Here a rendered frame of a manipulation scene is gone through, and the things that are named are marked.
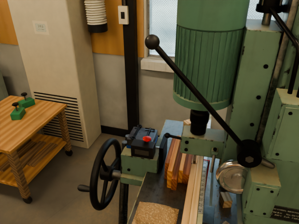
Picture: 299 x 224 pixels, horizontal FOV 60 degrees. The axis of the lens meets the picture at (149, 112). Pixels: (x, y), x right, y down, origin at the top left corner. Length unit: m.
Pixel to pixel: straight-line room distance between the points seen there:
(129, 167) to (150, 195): 0.15
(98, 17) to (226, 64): 1.52
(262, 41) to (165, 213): 0.53
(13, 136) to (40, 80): 0.65
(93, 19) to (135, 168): 1.39
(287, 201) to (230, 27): 0.53
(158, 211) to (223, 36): 0.51
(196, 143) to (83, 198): 1.42
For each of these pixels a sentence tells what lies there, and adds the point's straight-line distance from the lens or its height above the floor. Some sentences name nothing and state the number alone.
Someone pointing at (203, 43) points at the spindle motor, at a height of 1.38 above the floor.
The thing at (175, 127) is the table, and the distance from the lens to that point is 1.19.
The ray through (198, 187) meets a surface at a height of 0.95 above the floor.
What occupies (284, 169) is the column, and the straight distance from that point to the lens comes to 0.82.
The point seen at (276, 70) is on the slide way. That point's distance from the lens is 0.70.
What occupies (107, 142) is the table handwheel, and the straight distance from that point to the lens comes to 1.02.
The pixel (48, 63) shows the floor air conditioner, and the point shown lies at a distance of 2.31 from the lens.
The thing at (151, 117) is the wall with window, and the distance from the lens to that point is 2.44.
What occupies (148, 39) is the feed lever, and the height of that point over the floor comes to 1.40.
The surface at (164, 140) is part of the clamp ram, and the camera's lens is 0.95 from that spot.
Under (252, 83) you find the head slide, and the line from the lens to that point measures 0.71.
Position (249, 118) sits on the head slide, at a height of 1.19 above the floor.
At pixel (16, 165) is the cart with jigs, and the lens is 1.96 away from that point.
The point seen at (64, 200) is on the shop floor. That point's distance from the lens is 2.16.
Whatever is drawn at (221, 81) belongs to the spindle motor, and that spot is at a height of 1.29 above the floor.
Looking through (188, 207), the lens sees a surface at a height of 0.94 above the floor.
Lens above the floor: 1.56
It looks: 30 degrees down
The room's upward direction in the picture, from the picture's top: straight up
